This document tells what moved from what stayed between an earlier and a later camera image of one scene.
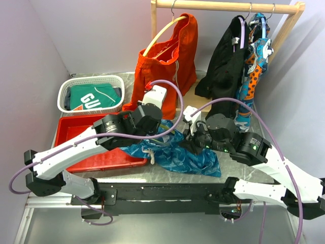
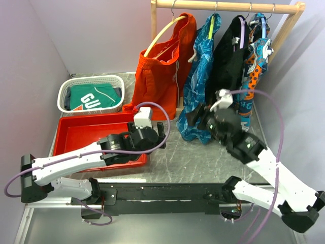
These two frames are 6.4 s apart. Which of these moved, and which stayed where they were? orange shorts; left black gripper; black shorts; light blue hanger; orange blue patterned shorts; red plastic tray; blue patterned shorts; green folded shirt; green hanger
Moved: green hanger; blue patterned shorts; left black gripper
Stayed: red plastic tray; green folded shirt; light blue hanger; orange shorts; orange blue patterned shorts; black shorts
